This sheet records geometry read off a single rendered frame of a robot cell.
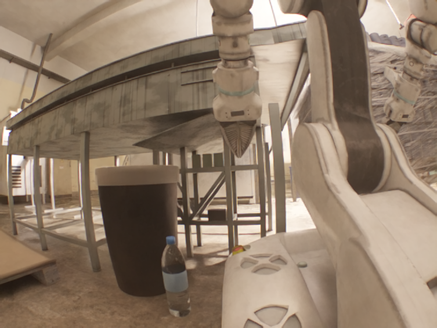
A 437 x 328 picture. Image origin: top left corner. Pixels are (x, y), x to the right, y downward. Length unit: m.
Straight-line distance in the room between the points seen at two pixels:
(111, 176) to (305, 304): 0.74
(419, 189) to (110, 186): 0.92
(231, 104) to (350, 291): 0.36
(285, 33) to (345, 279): 0.87
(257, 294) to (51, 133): 1.45
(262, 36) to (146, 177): 0.76
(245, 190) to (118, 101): 2.79
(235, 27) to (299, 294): 0.44
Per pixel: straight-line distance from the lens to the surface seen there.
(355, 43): 0.47
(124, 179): 0.79
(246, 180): 3.45
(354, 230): 0.25
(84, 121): 1.23
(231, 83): 0.37
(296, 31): 0.93
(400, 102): 0.60
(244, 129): 0.47
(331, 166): 0.34
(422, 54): 0.57
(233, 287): 0.36
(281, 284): 0.36
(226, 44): 0.36
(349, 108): 0.43
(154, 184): 0.81
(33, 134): 1.81
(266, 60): 1.02
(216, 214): 1.22
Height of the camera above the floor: 0.54
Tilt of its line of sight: 3 degrees up
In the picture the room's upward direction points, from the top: 3 degrees counter-clockwise
